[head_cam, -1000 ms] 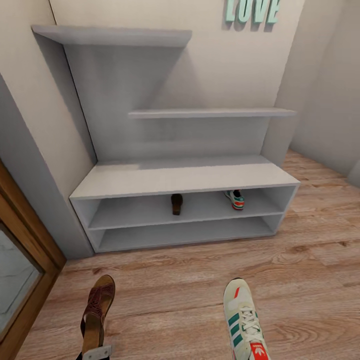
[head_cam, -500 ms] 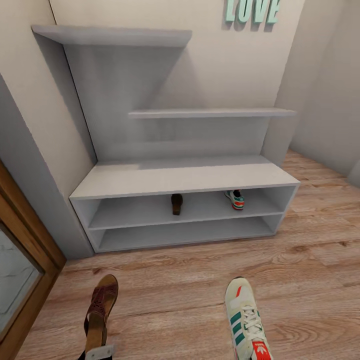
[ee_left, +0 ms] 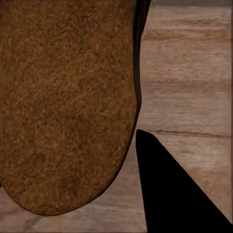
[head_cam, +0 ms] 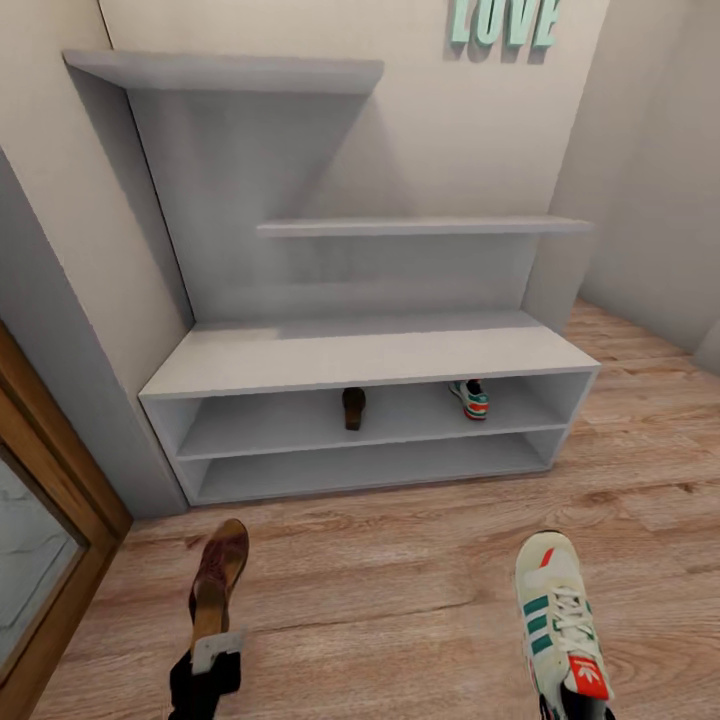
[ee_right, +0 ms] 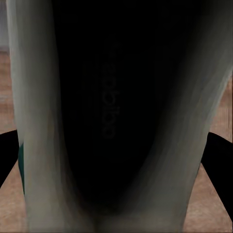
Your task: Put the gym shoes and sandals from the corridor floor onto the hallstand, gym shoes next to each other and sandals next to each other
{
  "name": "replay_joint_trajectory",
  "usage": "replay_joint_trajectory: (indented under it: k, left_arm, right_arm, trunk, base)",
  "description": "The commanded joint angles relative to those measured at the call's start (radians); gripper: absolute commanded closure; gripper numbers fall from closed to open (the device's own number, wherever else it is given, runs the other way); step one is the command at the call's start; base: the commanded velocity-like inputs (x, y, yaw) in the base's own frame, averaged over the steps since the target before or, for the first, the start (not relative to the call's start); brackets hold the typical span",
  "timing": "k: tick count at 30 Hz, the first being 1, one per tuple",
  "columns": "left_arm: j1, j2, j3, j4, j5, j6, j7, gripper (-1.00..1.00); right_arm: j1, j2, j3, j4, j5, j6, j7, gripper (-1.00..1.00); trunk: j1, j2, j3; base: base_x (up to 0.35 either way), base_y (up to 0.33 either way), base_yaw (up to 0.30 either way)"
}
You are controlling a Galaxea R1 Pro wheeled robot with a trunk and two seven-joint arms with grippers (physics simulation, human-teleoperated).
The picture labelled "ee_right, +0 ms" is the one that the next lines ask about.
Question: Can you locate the gym shoe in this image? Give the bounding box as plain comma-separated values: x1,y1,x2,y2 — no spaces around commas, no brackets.
6,0,233,233

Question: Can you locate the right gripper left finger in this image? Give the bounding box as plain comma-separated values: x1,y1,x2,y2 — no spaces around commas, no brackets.
0,130,19,187

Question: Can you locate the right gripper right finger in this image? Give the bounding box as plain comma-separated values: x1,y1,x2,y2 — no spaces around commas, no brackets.
201,132,233,222

